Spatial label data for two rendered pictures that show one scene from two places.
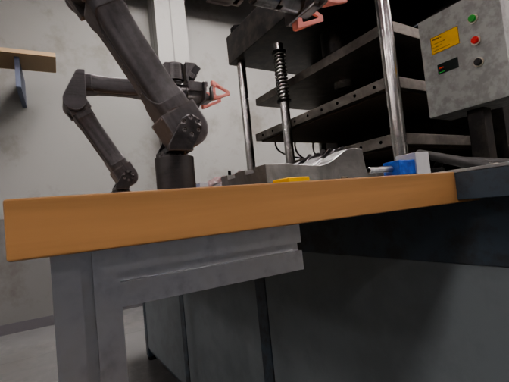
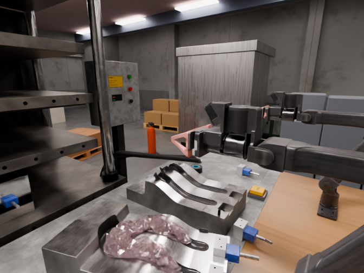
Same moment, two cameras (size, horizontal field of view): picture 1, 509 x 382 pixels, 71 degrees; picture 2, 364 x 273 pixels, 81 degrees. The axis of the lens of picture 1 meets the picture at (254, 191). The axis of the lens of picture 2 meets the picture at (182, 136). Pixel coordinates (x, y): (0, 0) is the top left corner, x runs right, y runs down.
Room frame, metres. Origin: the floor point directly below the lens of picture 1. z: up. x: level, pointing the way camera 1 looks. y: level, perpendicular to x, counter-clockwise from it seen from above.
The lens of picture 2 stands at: (1.54, 0.63, 1.36)
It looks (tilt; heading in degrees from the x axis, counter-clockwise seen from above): 15 degrees down; 246
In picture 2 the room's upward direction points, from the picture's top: straight up
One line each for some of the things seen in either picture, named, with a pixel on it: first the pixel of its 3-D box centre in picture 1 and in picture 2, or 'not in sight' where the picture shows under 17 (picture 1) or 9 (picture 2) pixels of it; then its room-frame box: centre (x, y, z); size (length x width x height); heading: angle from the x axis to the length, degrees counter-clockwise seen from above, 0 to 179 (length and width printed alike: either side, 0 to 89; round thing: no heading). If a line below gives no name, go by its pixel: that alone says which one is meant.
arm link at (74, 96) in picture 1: (116, 96); (335, 179); (1.11, 0.41, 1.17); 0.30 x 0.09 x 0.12; 119
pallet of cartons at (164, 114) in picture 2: not in sight; (169, 114); (-0.64, -5.07, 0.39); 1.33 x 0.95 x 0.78; 120
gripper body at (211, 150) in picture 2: (195, 94); (215, 142); (1.24, 0.18, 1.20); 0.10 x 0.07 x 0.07; 29
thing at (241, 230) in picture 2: not in sight; (253, 234); (1.04, 0.15, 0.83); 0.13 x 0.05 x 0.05; 118
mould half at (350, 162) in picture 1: (307, 176); (184, 189); (1.16, -0.18, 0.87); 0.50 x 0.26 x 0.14; 122
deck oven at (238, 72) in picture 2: not in sight; (223, 99); (-1.01, -2.95, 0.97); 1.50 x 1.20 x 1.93; 120
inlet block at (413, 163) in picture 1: (395, 168); (248, 171); (0.69, -0.28, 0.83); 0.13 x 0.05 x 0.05; 114
